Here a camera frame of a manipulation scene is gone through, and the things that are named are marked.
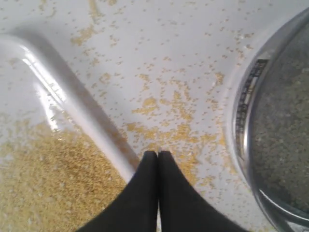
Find white square plastic tray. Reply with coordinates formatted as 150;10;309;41
0;33;142;232

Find round stainless steel sieve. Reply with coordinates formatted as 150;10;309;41
230;10;309;232

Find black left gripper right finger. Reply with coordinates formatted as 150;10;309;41
158;151;246;232

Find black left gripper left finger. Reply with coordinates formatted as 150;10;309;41
78;151;158;232

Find yellow millet pile on tray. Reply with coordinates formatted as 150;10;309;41
0;120;125;232

